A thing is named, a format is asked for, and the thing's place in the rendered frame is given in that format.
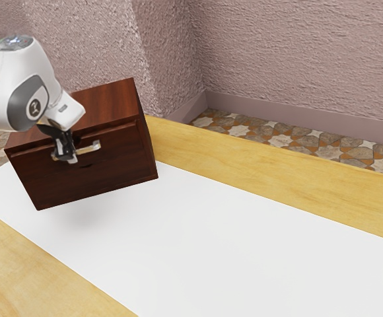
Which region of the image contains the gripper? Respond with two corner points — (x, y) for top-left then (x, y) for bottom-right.
(36, 122), (80, 165)

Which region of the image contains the dark brown wooden drawer cabinet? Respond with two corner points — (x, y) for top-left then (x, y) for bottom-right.
(3, 77), (160, 211)

